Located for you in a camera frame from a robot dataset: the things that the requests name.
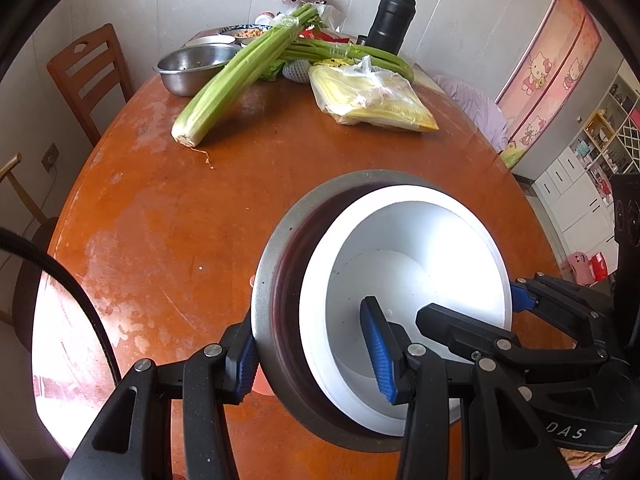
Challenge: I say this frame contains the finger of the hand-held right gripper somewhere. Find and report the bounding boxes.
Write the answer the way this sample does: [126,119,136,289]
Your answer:
[510,273,614,344]
[415,302,609,378]

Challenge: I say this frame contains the red box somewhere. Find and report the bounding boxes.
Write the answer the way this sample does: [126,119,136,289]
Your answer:
[300,30,351,44]

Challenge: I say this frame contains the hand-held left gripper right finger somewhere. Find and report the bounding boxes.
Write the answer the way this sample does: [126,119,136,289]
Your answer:
[359,296,573,480]

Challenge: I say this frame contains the light wooden armchair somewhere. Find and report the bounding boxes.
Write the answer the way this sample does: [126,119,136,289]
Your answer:
[0,152,61,356]

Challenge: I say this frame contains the lilac garment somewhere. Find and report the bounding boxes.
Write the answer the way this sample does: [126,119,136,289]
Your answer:
[432,75,508,153]

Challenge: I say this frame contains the shiny wide steel bowl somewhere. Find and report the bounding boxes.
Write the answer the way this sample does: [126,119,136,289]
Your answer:
[252,170,513,448]

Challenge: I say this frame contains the coral bear-shaped plate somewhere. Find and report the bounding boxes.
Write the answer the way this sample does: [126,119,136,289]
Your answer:
[247,275,277,397]

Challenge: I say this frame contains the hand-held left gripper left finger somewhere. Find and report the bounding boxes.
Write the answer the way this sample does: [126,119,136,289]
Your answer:
[62,321,259,480]

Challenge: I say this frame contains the white plate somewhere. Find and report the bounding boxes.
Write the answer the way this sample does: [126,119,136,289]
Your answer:
[184,35,236,50]

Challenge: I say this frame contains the black cable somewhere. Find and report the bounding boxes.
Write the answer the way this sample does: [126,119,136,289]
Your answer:
[0,227,121,386]

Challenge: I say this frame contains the foam netted fruit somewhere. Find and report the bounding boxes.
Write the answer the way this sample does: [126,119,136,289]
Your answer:
[282,59,316,83]

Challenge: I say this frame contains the black thermos bottle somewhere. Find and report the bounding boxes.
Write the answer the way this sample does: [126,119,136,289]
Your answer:
[366,0,417,57]

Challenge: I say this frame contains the pink cartoon folding screen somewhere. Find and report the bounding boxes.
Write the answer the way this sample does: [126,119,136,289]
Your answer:
[495,0,603,168]

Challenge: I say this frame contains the deep steel basin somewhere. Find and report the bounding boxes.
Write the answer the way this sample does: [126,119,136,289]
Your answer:
[153,43,243,97]

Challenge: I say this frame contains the white shelf cabinet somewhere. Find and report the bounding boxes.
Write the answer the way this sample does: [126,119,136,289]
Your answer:
[530,72,640,246]

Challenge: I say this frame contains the bagged yellow noodles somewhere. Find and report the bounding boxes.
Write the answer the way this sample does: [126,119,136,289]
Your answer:
[307,55,441,133]

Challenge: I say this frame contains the patterned bowl with food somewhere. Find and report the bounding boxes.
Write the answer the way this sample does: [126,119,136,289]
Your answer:
[216,24,273,41]

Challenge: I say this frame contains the pink plastic stool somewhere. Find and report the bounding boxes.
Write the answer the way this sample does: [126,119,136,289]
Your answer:
[565,251,593,283]

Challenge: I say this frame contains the brown wooden chair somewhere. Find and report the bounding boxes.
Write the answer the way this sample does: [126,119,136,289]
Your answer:
[46,23,135,148]

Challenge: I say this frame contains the green celery bunch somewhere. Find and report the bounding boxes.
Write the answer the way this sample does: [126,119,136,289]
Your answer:
[171,4,321,148]
[280,40,416,81]

